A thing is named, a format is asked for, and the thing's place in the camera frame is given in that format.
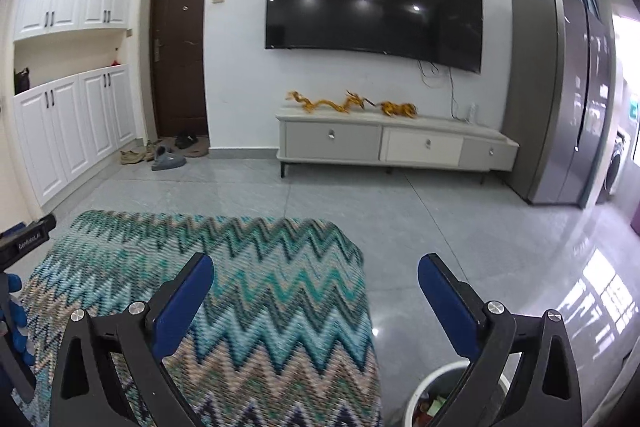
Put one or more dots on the dark brown entrance door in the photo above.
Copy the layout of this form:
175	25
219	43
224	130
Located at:
180	57

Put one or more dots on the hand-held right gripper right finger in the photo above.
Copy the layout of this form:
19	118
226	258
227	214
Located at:
445	307

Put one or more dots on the white round waste bin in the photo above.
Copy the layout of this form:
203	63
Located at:
417	394

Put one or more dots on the black wall television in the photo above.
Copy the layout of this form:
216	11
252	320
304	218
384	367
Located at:
372	2

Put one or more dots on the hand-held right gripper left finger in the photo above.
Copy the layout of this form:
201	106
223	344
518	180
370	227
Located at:
182	304

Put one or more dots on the pair of black shoes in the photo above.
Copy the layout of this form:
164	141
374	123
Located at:
185	140

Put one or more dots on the purple stool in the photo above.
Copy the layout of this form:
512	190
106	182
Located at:
636	222

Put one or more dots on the person's left hand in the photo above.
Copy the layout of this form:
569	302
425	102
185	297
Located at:
17	332

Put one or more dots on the white grey television cabinet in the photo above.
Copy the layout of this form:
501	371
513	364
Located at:
330	139

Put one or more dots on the pair of beige shoes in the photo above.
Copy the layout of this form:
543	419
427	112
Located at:
134	157

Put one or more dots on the zigzag knitted blanket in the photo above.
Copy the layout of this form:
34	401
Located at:
260	307

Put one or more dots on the golden tiger figurine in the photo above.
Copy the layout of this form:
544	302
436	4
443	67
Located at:
397	109

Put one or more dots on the grey slipper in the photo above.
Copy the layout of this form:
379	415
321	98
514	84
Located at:
167	161

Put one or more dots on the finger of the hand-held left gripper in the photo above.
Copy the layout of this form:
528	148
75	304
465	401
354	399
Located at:
12	230

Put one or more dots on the black bag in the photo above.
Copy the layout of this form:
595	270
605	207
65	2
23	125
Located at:
22	82

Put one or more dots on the white floor cabinet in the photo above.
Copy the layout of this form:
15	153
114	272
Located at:
65	132

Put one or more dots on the grey double-door refrigerator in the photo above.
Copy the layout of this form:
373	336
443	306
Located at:
540	107

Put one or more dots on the grey washing machine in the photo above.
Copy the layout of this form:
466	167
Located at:
615	167

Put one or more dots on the golden dragon figurine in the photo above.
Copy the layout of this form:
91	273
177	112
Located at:
325	104

